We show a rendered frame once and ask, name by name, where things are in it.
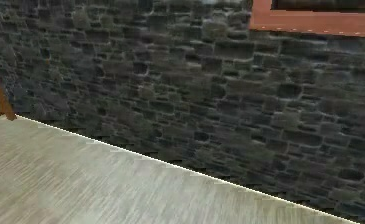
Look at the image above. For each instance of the brown wooden chair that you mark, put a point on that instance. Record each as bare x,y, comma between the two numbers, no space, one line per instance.
1,100

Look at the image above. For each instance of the red-brown framed window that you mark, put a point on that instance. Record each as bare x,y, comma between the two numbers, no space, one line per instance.
310,22

